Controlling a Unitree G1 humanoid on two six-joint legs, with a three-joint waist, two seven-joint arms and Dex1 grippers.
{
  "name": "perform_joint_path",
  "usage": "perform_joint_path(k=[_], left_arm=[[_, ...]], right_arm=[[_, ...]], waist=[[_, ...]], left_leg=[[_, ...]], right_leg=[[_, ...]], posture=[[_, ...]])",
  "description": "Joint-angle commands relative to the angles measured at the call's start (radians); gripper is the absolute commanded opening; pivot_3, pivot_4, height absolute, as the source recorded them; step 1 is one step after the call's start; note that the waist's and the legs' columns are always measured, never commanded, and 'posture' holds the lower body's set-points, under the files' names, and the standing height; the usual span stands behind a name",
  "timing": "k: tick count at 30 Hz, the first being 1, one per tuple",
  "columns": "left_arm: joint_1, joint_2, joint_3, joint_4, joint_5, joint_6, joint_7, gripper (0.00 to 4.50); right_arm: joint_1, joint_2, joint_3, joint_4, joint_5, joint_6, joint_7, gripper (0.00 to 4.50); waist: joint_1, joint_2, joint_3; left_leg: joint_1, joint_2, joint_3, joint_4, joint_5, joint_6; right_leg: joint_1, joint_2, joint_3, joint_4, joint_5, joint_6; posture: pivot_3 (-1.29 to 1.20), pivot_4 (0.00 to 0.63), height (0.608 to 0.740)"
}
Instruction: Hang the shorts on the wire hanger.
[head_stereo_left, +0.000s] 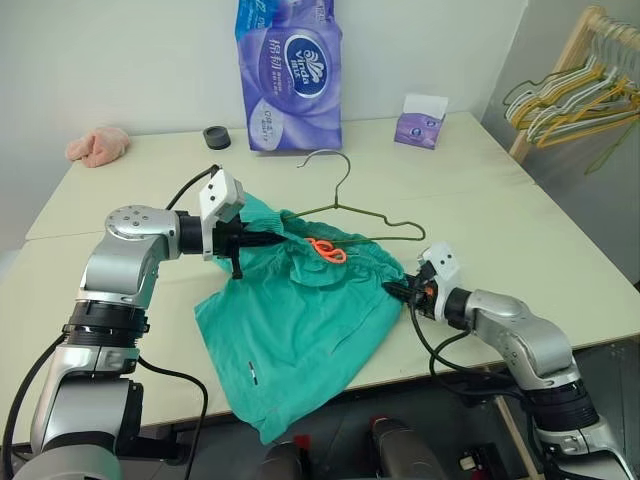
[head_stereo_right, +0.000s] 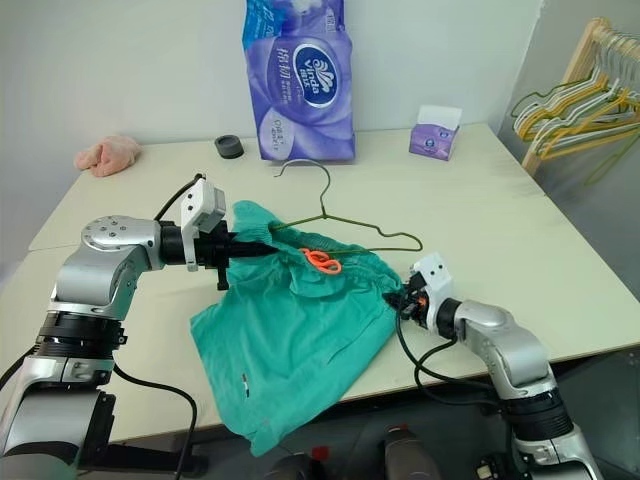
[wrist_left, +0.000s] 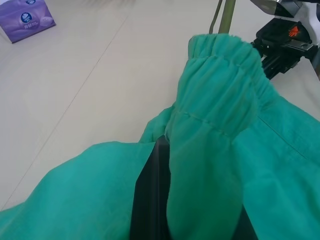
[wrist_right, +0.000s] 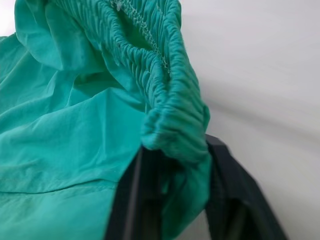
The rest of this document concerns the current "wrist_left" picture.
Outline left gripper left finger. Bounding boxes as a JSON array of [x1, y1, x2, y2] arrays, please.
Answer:
[[129, 135, 174, 240]]

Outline green shorts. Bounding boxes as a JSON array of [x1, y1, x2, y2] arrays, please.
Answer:
[[0, 33, 320, 240]]

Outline purple tissue box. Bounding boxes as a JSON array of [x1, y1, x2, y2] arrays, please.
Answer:
[[0, 0, 57, 45]]

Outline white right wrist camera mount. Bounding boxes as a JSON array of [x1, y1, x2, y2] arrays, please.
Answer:
[[291, 0, 320, 49]]

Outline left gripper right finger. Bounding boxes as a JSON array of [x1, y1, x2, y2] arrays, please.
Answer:
[[232, 206, 259, 240]]

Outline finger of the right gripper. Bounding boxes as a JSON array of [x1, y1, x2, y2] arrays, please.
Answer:
[[260, 55, 286, 81], [250, 36, 266, 58]]

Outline green wire hanger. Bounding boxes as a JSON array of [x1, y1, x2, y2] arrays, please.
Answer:
[[208, 0, 237, 35]]

